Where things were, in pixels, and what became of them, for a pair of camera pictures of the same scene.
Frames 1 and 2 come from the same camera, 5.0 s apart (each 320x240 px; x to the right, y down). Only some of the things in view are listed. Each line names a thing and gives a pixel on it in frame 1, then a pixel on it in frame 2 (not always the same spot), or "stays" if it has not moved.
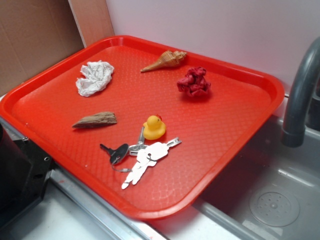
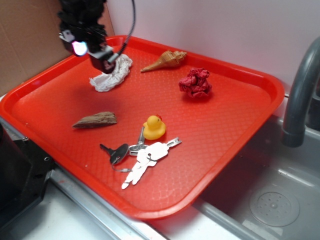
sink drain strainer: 275,209 stays
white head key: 156,150 stays
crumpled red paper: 195,82 stays
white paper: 97,74 to 105,82
